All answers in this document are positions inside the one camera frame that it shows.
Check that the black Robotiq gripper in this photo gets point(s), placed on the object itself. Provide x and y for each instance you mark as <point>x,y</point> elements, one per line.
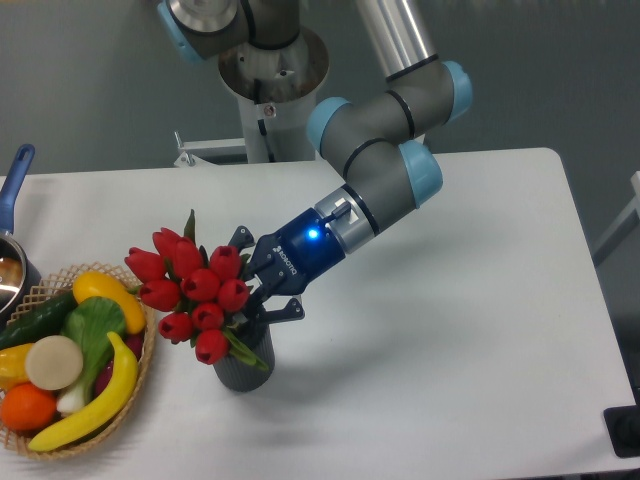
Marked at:
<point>285,262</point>

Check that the red tulip bouquet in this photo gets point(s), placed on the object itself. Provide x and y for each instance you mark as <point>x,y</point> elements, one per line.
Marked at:
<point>198,292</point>

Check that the dark grey ribbed vase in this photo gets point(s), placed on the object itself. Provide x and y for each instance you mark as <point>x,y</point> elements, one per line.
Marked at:
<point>250,360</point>

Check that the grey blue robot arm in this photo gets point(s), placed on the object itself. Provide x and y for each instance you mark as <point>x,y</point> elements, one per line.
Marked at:
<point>386,172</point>

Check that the purple red vegetable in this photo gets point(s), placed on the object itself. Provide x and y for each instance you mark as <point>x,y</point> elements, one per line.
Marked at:
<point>135,344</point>

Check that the green bok choy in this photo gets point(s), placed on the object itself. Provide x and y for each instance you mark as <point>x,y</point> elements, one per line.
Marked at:
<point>87,325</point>

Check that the yellow banana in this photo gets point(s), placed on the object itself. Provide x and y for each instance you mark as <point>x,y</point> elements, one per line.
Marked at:
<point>98,412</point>

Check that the woven wicker basket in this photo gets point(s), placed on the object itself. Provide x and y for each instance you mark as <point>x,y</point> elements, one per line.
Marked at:
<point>50,287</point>

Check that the green cucumber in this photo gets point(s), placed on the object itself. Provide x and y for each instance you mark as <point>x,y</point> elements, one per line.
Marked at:
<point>41,321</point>

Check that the beige round disc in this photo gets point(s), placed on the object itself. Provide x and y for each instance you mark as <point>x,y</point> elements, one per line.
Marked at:
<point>54,363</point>

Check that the yellow pepper left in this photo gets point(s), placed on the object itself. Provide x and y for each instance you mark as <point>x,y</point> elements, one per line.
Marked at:
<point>12,366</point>

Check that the orange fruit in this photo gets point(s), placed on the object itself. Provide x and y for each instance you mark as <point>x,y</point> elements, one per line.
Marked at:
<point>27,408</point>

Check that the black device at edge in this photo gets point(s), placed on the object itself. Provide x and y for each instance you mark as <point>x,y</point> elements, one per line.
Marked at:
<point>623,428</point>

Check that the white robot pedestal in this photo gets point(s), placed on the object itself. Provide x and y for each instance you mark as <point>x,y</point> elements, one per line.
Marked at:
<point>276,93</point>

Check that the blue handled saucepan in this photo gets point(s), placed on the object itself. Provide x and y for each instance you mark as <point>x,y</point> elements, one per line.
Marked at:
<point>18,274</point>

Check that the white table leg frame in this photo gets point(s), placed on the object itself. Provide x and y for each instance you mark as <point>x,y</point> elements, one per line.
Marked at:
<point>620,228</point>

